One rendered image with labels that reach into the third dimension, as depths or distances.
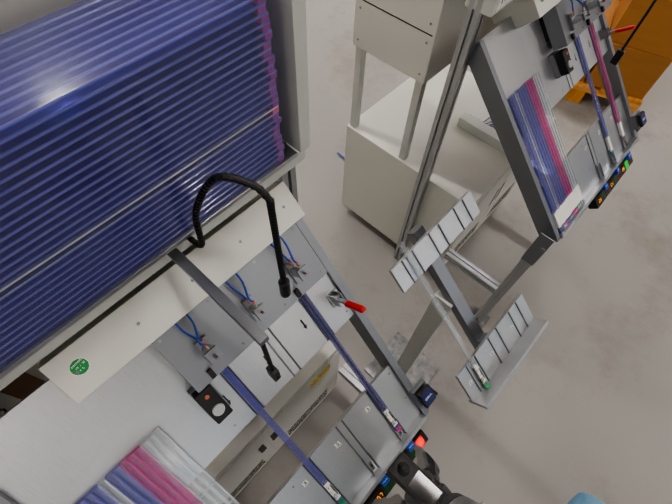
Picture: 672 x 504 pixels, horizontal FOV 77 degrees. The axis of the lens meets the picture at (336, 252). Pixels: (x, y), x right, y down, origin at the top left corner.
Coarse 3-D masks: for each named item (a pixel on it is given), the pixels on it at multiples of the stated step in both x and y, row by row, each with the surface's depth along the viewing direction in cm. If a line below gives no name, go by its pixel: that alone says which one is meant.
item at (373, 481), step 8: (424, 416) 112; (416, 424) 111; (408, 432) 111; (416, 432) 111; (400, 440) 110; (408, 440) 109; (392, 448) 109; (400, 448) 108; (392, 456) 107; (384, 464) 107; (376, 472) 106; (384, 472) 105; (368, 480) 105; (376, 480) 104; (368, 488) 103; (360, 496) 103; (368, 496) 103
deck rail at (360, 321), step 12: (300, 228) 90; (312, 240) 92; (324, 252) 94; (324, 264) 94; (336, 276) 96; (348, 288) 98; (360, 324) 102; (372, 336) 102; (372, 348) 107; (384, 348) 104; (384, 360) 107; (396, 372) 107; (408, 384) 109; (420, 408) 112
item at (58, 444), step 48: (336, 288) 97; (288, 336) 91; (48, 384) 68; (144, 384) 76; (0, 432) 65; (48, 432) 68; (96, 432) 72; (144, 432) 76; (192, 432) 81; (0, 480) 65; (48, 480) 69; (96, 480) 72
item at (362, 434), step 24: (384, 384) 107; (360, 408) 103; (408, 408) 112; (336, 432) 99; (360, 432) 103; (384, 432) 107; (312, 456) 96; (336, 456) 100; (360, 456) 104; (384, 456) 108; (288, 480) 93; (312, 480) 96; (336, 480) 100; (360, 480) 104
